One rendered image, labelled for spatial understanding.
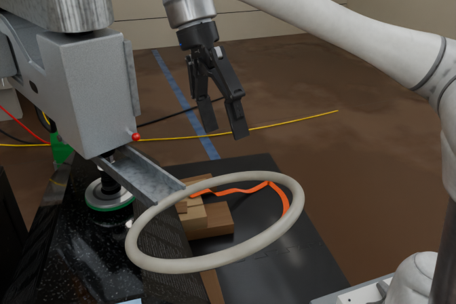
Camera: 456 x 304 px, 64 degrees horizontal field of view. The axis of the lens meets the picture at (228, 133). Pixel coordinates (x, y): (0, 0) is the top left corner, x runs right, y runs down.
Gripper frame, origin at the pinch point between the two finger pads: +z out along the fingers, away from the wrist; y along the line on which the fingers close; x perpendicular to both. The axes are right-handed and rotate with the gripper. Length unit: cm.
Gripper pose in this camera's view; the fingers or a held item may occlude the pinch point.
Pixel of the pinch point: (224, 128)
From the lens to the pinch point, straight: 71.5
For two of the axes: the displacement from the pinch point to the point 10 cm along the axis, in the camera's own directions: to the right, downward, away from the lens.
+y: -4.4, -0.9, 8.9
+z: 2.7, 9.4, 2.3
